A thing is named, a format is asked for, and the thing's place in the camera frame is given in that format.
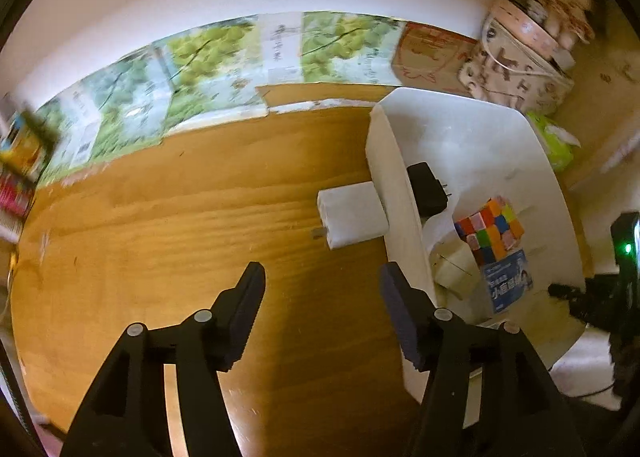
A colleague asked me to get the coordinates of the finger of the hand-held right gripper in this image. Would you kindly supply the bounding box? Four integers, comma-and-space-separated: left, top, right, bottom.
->
546, 281, 617, 334

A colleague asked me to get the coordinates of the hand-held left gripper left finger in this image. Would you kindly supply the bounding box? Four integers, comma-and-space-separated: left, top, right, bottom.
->
60, 261, 267, 457

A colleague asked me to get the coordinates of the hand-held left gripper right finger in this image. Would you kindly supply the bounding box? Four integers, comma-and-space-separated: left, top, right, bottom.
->
379, 262, 586, 457

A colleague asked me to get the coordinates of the white handheld game console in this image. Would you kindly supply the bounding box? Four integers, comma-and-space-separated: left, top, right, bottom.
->
431, 238, 477, 301

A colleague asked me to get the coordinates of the blue packet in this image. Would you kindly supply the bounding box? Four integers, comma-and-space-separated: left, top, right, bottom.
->
479, 248, 536, 316

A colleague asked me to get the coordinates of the white power adapter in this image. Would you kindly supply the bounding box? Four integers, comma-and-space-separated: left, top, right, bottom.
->
312, 181, 392, 252

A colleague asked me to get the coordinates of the colourful puzzle cube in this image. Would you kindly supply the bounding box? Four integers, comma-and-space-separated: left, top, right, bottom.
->
452, 195, 527, 266

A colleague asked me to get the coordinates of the black charger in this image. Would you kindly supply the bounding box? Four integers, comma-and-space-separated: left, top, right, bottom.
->
406, 162, 454, 218

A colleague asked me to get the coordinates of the white plastic bin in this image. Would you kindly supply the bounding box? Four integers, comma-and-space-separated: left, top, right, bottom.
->
365, 87, 587, 404

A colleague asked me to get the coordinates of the green plastic bag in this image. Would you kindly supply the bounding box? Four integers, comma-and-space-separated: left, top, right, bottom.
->
524, 108, 582, 174

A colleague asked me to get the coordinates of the wooden panel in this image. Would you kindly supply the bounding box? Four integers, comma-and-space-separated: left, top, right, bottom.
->
550, 34, 640, 190

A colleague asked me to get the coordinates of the key print tote bag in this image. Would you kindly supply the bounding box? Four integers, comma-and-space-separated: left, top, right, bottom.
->
459, 0, 577, 116

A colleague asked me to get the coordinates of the grape print cardboard sheet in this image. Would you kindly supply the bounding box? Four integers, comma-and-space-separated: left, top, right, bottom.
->
252, 11, 407, 88
36, 49, 173, 185
162, 17, 273, 132

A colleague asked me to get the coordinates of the pink printed box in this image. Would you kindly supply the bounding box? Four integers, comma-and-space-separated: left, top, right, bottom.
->
0, 171, 37, 244

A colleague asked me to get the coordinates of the brown cardboard box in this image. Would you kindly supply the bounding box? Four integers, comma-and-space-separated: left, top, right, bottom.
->
389, 21, 482, 90

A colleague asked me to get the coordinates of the yellow printed box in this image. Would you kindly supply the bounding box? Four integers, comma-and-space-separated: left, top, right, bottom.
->
0, 109, 62, 184

